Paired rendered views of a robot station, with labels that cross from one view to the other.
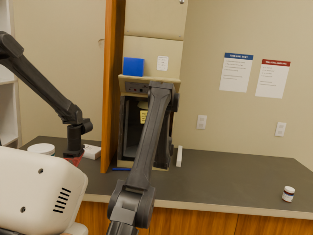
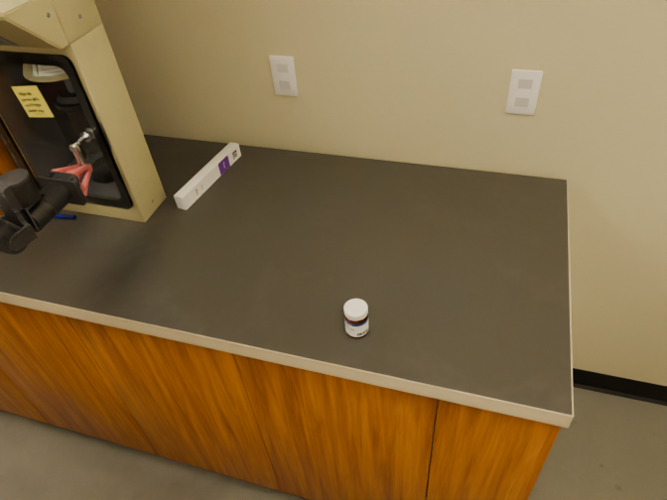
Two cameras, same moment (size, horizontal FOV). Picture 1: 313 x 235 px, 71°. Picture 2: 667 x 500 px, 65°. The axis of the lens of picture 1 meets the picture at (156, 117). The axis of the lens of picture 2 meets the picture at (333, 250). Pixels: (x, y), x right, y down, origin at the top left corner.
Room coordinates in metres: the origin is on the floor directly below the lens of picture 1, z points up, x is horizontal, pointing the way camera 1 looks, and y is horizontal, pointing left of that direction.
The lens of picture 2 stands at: (0.43, -0.96, 1.79)
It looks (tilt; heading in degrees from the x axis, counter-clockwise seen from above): 43 degrees down; 22
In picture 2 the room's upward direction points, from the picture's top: 6 degrees counter-clockwise
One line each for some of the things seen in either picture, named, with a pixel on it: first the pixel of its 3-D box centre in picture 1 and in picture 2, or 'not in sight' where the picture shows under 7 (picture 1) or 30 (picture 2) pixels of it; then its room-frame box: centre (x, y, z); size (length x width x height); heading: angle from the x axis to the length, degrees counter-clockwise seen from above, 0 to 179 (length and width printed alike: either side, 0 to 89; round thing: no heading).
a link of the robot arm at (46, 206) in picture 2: not in sight; (35, 212); (1.03, -0.06, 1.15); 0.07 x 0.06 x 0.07; 1
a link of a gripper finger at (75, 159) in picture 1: (73, 160); not in sight; (0.90, 0.35, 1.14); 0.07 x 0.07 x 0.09; 1
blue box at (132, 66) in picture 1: (134, 66); not in sight; (1.19, 0.14, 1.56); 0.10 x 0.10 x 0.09; 1
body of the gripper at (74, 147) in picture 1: (74, 144); not in sight; (0.91, 0.35, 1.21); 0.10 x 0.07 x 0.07; 1
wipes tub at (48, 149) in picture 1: (41, 160); not in sight; (1.10, 0.60, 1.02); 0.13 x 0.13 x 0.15
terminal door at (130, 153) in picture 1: (146, 131); (51, 135); (1.24, 0.05, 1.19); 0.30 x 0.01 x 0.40; 91
